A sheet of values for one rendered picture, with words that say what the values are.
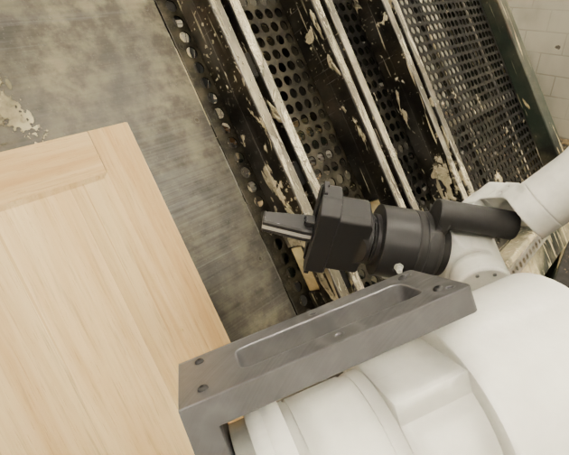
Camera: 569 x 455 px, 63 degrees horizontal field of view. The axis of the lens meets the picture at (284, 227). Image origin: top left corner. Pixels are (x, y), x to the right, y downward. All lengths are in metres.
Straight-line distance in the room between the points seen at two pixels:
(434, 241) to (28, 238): 0.46
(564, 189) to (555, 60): 5.07
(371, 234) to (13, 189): 0.41
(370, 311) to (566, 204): 0.43
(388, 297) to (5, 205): 0.50
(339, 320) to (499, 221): 0.44
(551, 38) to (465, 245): 5.11
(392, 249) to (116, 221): 0.34
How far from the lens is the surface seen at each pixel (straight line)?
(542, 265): 1.46
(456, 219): 0.56
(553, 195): 0.57
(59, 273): 0.59
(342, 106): 0.91
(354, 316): 0.16
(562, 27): 5.59
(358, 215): 0.53
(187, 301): 0.64
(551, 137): 1.78
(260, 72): 0.76
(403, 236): 0.54
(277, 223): 0.54
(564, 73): 5.59
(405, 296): 0.16
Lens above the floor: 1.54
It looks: 29 degrees down
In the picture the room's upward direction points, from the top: straight up
